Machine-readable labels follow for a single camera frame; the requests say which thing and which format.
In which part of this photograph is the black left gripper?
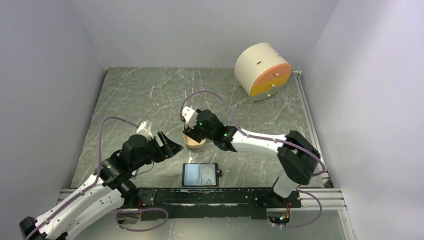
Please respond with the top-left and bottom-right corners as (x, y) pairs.
(131, 130), (184, 171)

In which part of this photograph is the black leather card holder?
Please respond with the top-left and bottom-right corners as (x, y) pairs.
(181, 163), (223, 188)

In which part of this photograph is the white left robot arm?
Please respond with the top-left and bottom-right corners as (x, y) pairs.
(19, 131), (183, 240)

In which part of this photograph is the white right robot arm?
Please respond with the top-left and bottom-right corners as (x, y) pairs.
(181, 106), (321, 207)

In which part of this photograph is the beige oval tray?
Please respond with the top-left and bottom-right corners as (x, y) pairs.
(183, 123), (207, 149)

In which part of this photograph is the cream round drawer cabinet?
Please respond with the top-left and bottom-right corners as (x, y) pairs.
(234, 42), (293, 103)

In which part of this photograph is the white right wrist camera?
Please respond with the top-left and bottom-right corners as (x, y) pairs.
(181, 106), (198, 128)

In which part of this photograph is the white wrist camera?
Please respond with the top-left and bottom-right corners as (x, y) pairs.
(136, 120), (154, 140)
(181, 106), (198, 128)

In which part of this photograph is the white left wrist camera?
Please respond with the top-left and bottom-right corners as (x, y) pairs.
(136, 120), (154, 140)

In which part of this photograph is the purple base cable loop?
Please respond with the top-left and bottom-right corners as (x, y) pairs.
(115, 205), (169, 233)

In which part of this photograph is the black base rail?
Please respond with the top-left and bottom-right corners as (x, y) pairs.
(121, 187), (301, 221)

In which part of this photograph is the aluminium side rail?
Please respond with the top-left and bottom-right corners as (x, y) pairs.
(293, 70), (334, 189)

